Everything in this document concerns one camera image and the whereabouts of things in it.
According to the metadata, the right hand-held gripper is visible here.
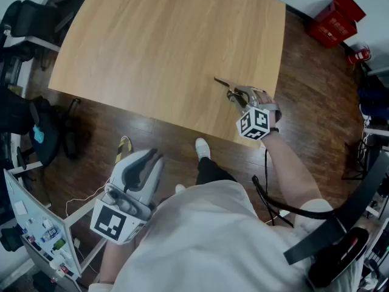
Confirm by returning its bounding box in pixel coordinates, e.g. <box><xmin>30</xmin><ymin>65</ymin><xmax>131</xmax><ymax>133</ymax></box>
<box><xmin>213</xmin><ymin>77</ymin><xmax>279</xmax><ymax>141</ymax></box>

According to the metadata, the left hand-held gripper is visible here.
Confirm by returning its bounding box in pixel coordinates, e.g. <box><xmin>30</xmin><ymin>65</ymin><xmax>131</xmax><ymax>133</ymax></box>
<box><xmin>90</xmin><ymin>148</ymin><xmax>165</xmax><ymax>245</ymax></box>

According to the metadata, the person's right forearm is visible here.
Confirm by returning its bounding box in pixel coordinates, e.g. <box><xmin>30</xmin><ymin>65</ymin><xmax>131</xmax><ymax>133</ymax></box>
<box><xmin>260</xmin><ymin>130</ymin><xmax>323</xmax><ymax>210</ymax></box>

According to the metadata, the person's left forearm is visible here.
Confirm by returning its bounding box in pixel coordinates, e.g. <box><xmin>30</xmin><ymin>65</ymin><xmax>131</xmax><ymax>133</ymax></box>
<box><xmin>96</xmin><ymin>238</ymin><xmax>138</xmax><ymax>284</ymax></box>

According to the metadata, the person's right hand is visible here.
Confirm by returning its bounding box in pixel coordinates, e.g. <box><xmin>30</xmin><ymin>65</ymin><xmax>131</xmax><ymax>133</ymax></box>
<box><xmin>268</xmin><ymin>109</ymin><xmax>282</xmax><ymax>130</ymax></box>

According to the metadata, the yellow black striped floor strip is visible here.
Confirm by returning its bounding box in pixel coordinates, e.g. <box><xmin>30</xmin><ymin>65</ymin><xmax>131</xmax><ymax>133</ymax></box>
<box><xmin>114</xmin><ymin>135</ymin><xmax>135</xmax><ymax>164</ymax></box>

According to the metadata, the person's black trouser leg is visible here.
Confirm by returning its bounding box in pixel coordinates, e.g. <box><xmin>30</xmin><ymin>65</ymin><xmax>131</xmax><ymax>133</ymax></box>
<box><xmin>195</xmin><ymin>156</ymin><xmax>238</xmax><ymax>187</ymax></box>

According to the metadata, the black floor bag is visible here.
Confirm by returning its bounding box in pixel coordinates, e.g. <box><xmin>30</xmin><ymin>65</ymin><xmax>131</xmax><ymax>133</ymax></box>
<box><xmin>61</xmin><ymin>97</ymin><xmax>92</xmax><ymax>160</ymax></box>

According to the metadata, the black office chair with cloth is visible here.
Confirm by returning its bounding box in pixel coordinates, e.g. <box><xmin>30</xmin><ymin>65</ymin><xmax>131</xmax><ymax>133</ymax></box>
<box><xmin>16</xmin><ymin>95</ymin><xmax>62</xmax><ymax>170</ymax></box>

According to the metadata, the person in white coat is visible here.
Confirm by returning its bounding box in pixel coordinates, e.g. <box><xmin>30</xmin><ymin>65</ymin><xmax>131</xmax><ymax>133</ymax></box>
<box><xmin>88</xmin><ymin>179</ymin><xmax>365</xmax><ymax>292</ymax></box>

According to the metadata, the clear bottle with blue label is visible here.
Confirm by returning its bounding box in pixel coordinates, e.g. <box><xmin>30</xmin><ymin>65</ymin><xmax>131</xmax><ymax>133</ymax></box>
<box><xmin>40</xmin><ymin>226</ymin><xmax>61</xmax><ymax>243</ymax></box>

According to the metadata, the cyan cloth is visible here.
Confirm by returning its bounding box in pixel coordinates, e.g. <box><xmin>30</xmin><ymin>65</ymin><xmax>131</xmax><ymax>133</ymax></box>
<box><xmin>32</xmin><ymin>125</ymin><xmax>45</xmax><ymax>143</ymax></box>

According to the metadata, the white desk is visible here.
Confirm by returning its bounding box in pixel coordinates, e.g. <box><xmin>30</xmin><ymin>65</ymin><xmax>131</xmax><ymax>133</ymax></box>
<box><xmin>3</xmin><ymin>168</ymin><xmax>108</xmax><ymax>283</ymax></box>

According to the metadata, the large red cardboard box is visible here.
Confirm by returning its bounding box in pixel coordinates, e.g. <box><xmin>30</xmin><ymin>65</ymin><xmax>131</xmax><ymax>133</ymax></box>
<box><xmin>306</xmin><ymin>8</ymin><xmax>359</xmax><ymax>49</ymax></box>

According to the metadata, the red fire extinguisher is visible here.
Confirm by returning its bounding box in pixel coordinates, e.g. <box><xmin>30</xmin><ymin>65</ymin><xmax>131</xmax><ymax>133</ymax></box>
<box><xmin>347</xmin><ymin>42</ymin><xmax>372</xmax><ymax>66</ymax></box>

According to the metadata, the black pack with red mark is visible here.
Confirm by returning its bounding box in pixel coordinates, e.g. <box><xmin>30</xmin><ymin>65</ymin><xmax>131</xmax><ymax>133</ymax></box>
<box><xmin>306</xmin><ymin>226</ymin><xmax>370</xmax><ymax>289</ymax></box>

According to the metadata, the thin white floor cable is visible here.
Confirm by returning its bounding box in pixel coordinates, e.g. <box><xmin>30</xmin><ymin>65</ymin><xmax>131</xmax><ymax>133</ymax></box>
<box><xmin>64</xmin><ymin>178</ymin><xmax>111</xmax><ymax>222</ymax></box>

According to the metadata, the thick black cable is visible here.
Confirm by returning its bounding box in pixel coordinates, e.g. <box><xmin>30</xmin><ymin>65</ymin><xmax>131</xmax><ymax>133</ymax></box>
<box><xmin>251</xmin><ymin>175</ymin><xmax>337</xmax><ymax>221</ymax></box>

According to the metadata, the black shoulder strap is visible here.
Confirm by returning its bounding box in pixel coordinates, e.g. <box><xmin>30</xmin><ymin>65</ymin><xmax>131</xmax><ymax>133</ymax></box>
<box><xmin>283</xmin><ymin>150</ymin><xmax>389</xmax><ymax>266</ymax></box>

